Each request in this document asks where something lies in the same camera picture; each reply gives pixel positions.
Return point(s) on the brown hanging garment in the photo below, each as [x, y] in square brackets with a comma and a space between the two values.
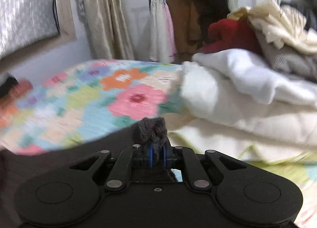
[187, 31]

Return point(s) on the beige curtain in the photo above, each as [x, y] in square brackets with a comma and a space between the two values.
[108, 29]

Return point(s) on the floral quilted bedspread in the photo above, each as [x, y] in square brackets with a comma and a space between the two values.
[93, 99]

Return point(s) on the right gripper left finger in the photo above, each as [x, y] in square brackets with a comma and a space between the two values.
[116, 171]

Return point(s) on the cream crumpled cloth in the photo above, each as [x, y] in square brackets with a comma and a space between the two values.
[281, 25]

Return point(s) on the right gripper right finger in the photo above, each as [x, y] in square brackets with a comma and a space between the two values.
[200, 172]

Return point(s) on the red garment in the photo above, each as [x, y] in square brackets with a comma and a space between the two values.
[231, 34]

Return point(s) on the grey knit garment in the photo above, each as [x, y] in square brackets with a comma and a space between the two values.
[287, 60]

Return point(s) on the dark brown knit sweater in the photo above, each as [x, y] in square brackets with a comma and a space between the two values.
[16, 169]

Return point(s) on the silver quilted window cover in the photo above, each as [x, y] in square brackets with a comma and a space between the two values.
[24, 22]

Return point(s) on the white hanging garment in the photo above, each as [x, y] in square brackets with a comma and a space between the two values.
[159, 44]

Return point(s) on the pink hanging garment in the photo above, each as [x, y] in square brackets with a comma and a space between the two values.
[169, 29]

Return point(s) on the white comforter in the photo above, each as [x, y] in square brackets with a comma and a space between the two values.
[241, 107]

